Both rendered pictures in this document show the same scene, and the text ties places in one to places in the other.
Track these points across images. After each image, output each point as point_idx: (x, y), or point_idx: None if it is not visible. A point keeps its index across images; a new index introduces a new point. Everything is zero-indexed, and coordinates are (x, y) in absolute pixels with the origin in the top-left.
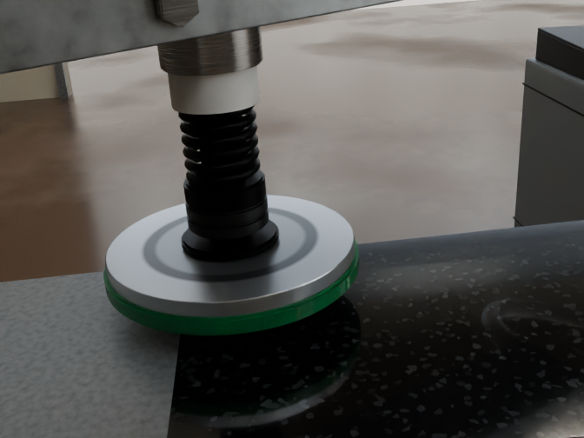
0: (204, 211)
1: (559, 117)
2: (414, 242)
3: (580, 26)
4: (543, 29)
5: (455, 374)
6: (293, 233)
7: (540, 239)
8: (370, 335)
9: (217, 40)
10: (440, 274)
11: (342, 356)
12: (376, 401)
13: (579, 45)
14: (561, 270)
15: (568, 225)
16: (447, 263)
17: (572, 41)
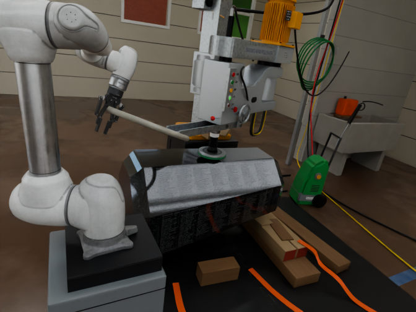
0: None
1: None
2: (193, 163)
3: (137, 259)
4: (160, 253)
5: (186, 151)
6: (205, 151)
7: (176, 163)
8: (194, 154)
9: None
10: (189, 159)
11: (196, 153)
12: (192, 150)
13: (148, 228)
14: (174, 159)
15: (172, 164)
16: (188, 160)
17: (150, 234)
